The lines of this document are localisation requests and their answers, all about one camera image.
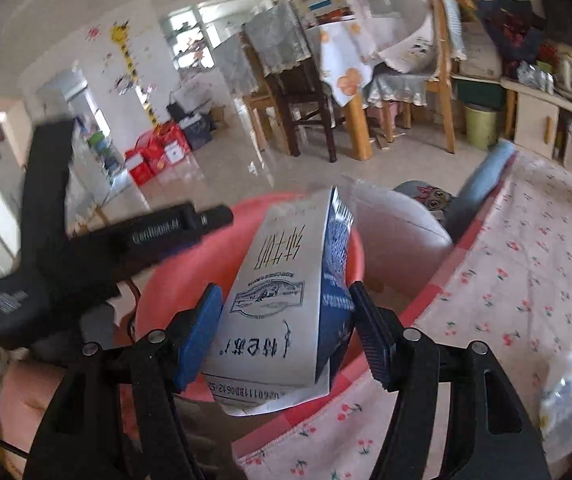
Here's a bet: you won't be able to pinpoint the white tv cabinet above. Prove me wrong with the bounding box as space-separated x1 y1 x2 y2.
500 78 572 168

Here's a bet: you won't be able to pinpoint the yellow sleeved left forearm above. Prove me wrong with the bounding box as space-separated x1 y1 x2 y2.
0 361 65 452

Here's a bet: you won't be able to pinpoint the blue cushion edge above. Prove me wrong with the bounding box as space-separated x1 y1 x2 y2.
443 140 516 243

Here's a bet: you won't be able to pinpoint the grey round stool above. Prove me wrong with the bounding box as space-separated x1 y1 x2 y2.
337 177 454 298

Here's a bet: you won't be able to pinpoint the dark flower bouquet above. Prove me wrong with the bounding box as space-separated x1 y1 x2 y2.
475 0 546 64

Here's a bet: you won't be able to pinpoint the cherry print tablecloth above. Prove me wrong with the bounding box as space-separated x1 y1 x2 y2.
233 152 572 479

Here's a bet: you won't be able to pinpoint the green waste bin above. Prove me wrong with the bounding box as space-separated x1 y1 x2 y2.
465 103 499 150

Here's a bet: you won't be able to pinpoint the white mesh food cover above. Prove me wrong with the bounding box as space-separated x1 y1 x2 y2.
347 0 436 74

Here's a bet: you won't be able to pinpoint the dark wooden chair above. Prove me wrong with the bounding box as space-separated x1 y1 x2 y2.
213 2 337 162

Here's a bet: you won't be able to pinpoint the pink plastic trash bucket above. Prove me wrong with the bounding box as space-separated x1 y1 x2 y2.
135 195 364 402

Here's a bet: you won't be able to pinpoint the dining table with cloth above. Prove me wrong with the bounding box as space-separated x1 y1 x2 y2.
305 18 427 160

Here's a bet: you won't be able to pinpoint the giraffe height wall sticker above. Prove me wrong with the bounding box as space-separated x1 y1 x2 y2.
110 21 159 128

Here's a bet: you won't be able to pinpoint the red gift boxes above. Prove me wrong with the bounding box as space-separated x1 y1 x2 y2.
125 120 191 186

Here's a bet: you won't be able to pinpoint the wooden dining chair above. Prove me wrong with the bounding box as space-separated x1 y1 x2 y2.
420 0 466 154

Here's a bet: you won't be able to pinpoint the blue white milk carton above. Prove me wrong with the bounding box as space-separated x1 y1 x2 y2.
202 188 354 417

